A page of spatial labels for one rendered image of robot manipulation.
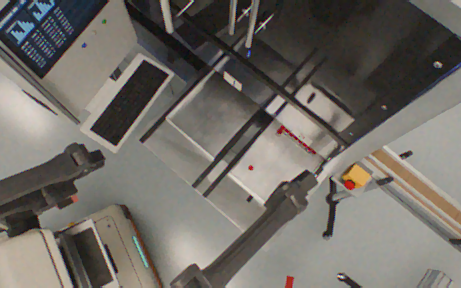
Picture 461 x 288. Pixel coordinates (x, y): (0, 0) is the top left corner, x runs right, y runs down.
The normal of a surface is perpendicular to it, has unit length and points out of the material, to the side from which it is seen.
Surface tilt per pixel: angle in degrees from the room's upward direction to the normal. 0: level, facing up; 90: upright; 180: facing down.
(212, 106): 0
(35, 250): 43
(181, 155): 0
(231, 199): 0
